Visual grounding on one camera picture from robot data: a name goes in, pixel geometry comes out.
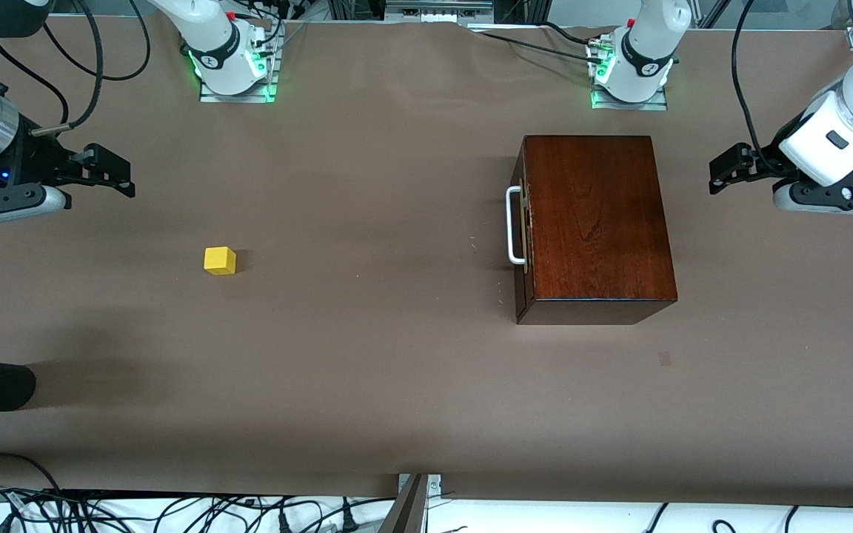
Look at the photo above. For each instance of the aluminium frame post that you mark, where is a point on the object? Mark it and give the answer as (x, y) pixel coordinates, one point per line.
(408, 511)

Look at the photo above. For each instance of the dark wooden drawer box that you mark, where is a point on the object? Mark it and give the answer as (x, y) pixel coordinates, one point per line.
(597, 222)

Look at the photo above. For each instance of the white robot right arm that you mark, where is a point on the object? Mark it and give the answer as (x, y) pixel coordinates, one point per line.
(208, 26)

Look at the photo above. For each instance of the aluminium frame rail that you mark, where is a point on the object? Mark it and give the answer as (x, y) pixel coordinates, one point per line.
(434, 9)

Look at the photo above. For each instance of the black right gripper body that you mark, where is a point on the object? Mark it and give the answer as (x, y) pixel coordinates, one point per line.
(32, 161)

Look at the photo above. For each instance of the wooden drawer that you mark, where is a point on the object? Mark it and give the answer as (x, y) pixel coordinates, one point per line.
(524, 163)

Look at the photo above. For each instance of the yellow cube block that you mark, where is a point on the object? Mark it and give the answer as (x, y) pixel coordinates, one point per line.
(219, 260)

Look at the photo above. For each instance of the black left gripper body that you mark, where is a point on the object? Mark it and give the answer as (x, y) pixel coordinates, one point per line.
(765, 164)

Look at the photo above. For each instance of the brown paper table cover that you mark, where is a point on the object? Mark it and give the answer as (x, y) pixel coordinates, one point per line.
(397, 407)

